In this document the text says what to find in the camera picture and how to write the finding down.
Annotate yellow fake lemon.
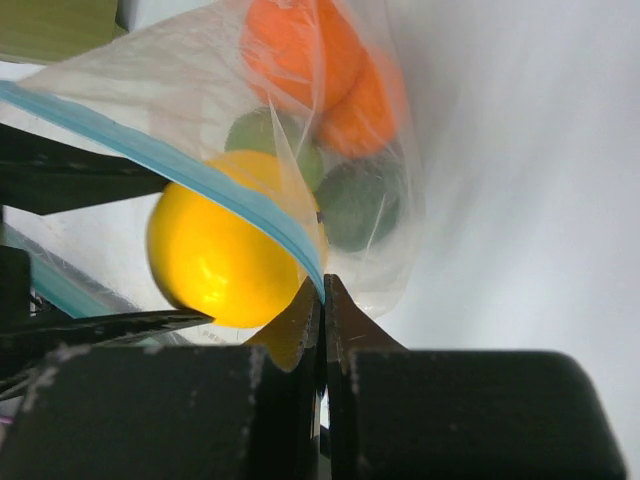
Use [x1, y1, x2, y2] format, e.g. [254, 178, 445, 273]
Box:
[146, 149, 328, 329]

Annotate orange fake fruit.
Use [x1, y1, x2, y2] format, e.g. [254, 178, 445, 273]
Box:
[240, 1, 365, 112]
[316, 50, 408, 158]

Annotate olive green plastic bin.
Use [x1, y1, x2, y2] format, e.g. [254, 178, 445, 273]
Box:
[1, 0, 127, 65]

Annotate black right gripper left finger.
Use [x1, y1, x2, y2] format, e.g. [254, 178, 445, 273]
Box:
[1, 283, 320, 479]

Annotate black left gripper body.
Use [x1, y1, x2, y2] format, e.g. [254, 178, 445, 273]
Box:
[1, 246, 65, 330]

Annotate green fake fruit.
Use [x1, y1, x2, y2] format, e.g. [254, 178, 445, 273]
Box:
[225, 106, 324, 191]

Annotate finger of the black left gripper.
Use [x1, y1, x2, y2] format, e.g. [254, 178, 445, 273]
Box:
[1, 310, 212, 360]
[1, 125, 168, 215]

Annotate clear zip top bag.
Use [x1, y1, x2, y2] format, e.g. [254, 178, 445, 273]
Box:
[1, 1, 424, 317]

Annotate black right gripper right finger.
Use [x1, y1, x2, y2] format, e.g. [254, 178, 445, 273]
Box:
[324, 275, 627, 479]

